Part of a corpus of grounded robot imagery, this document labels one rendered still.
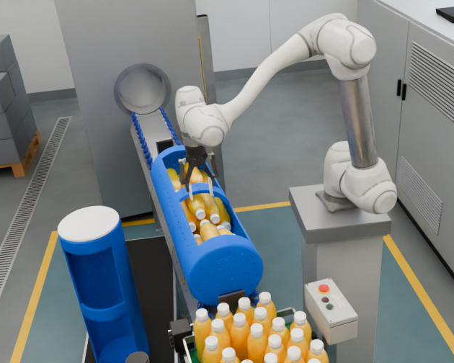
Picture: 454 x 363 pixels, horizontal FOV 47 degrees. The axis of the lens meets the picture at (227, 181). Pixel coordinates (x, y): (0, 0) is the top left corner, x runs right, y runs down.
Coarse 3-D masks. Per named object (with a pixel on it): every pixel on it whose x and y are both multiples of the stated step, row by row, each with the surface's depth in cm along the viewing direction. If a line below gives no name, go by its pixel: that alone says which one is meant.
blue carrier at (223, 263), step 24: (168, 168) 262; (168, 192) 229; (192, 192) 219; (216, 192) 222; (168, 216) 221; (192, 240) 194; (216, 240) 188; (240, 240) 190; (192, 264) 186; (216, 264) 188; (240, 264) 191; (192, 288) 190; (216, 288) 193; (240, 288) 196
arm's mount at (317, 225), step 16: (304, 192) 242; (304, 208) 230; (320, 208) 229; (304, 224) 219; (320, 224) 218; (336, 224) 218; (352, 224) 217; (368, 224) 217; (384, 224) 218; (320, 240) 219; (336, 240) 220
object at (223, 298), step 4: (228, 292) 191; (232, 292) 190; (236, 292) 190; (240, 292) 190; (244, 292) 191; (220, 296) 189; (224, 296) 189; (228, 296) 189; (232, 296) 190; (236, 296) 190; (240, 296) 191; (244, 296) 191; (220, 300) 189; (224, 300) 190; (228, 300) 190; (232, 300) 191; (236, 300) 191; (228, 304) 191; (232, 304) 192; (236, 304) 192; (232, 308) 193; (236, 308) 193; (232, 312) 193
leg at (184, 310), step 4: (176, 272) 309; (176, 276) 310; (176, 280) 316; (180, 288) 315; (180, 292) 317; (180, 296) 318; (180, 300) 320; (184, 300) 321; (180, 304) 324; (184, 304) 322; (184, 308) 324; (184, 312) 325; (188, 312) 326; (184, 316) 327; (188, 316) 327
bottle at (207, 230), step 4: (204, 224) 205; (208, 224) 204; (212, 224) 204; (200, 228) 204; (204, 228) 202; (208, 228) 201; (212, 228) 201; (216, 228) 203; (200, 232) 203; (204, 232) 200; (208, 232) 199; (212, 232) 198; (216, 232) 199; (200, 236) 203; (204, 236) 199; (208, 236) 197; (212, 236) 196; (204, 240) 198
